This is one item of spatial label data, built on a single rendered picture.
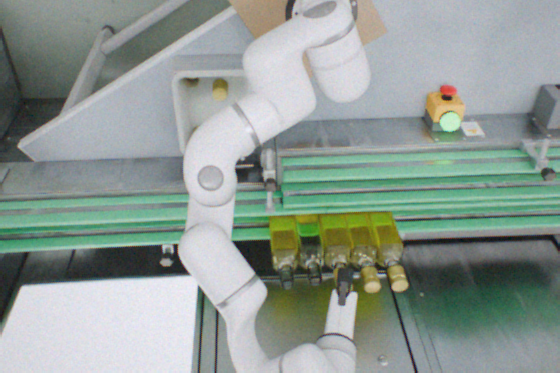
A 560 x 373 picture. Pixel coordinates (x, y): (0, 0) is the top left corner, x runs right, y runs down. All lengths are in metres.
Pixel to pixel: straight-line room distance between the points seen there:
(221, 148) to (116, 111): 0.54
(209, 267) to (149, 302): 0.45
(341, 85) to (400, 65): 0.42
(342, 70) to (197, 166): 0.29
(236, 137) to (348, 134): 0.48
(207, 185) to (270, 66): 0.21
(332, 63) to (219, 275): 0.39
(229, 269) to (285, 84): 0.31
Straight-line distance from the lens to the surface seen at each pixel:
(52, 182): 1.43
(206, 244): 0.91
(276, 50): 0.89
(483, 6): 1.36
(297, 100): 0.92
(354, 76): 0.96
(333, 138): 1.32
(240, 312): 0.92
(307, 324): 1.27
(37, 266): 1.55
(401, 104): 1.41
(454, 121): 1.35
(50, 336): 1.34
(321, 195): 1.29
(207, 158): 0.89
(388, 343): 1.26
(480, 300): 1.44
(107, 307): 1.35
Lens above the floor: 1.92
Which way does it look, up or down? 53 degrees down
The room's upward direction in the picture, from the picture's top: 173 degrees clockwise
